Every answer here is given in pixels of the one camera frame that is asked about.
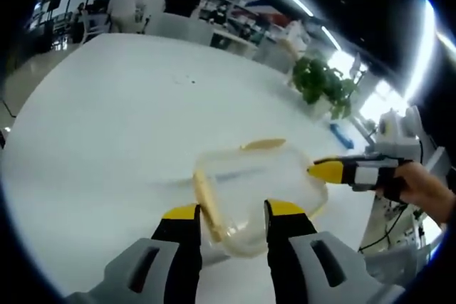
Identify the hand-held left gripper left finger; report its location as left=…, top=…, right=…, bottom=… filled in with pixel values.
left=66, top=203, right=203, bottom=304

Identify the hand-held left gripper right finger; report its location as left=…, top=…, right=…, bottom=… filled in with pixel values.
left=263, top=199, right=407, bottom=304

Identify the clear plastic food container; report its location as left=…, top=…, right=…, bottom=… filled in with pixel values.
left=192, top=136, right=329, bottom=259

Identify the person's right hand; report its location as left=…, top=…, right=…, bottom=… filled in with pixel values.
left=391, top=162, right=456, bottom=229

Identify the blue pen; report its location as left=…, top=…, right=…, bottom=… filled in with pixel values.
left=328, top=122, right=356, bottom=149

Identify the green potted plant white pot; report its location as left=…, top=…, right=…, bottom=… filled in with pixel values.
left=291, top=55, right=360, bottom=120

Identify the grey chair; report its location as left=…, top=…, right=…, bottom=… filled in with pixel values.
left=148, top=13, right=215, bottom=48

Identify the black cable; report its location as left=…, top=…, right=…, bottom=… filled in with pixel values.
left=358, top=202, right=409, bottom=252

